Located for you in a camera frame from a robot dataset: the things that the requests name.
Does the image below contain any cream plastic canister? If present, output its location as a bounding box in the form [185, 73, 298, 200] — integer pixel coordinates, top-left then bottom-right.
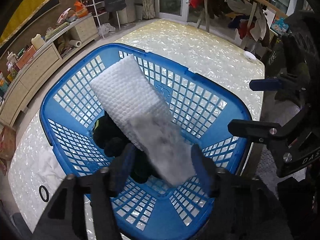
[31, 34, 45, 50]

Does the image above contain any blue plastic laundry basket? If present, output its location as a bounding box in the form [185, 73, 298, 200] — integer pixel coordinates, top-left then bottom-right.
[39, 42, 253, 240]

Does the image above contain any cream TV cabinet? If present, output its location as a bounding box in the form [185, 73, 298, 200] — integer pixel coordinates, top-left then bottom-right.
[1, 14, 98, 127]

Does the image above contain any cardboard box on floor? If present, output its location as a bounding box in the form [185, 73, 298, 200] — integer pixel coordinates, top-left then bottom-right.
[0, 126, 16, 160]

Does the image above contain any black shopping bag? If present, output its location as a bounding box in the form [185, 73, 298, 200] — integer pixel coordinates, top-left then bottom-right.
[104, 0, 126, 12]

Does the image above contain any yellow cloth over TV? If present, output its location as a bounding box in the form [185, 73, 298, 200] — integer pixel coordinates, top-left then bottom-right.
[1, 0, 49, 46]

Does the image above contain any black hair tie ring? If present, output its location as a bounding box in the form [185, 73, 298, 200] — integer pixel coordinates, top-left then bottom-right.
[38, 185, 50, 203]

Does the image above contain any small white round lid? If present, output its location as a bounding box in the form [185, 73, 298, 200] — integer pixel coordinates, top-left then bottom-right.
[244, 51, 257, 62]

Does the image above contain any pink storage box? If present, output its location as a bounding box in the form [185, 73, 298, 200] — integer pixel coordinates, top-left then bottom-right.
[17, 45, 36, 69]

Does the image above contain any black plush toy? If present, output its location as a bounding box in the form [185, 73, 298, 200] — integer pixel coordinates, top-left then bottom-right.
[92, 111, 161, 184]

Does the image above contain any orange snack bag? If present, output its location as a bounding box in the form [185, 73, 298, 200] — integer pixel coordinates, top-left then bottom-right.
[74, 1, 88, 18]

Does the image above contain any beige patterned curtain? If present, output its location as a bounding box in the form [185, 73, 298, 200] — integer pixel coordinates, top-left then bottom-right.
[142, 0, 155, 20]

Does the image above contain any wooden side table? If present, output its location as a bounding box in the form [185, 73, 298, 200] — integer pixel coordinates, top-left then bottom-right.
[188, 0, 287, 48]

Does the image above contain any grey white fuzzy cloth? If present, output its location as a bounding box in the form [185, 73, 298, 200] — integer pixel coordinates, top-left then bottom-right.
[129, 114, 196, 186]

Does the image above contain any white waffle towel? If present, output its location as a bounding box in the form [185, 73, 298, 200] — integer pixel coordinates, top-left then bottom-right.
[89, 54, 171, 149]

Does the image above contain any white paper roll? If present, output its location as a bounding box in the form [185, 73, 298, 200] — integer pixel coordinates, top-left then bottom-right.
[69, 40, 82, 48]

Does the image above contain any standing air conditioner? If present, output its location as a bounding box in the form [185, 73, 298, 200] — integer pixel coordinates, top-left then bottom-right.
[118, 0, 136, 25]

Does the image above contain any white metal shelf rack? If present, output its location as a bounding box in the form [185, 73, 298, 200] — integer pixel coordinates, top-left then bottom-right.
[80, 0, 121, 38]

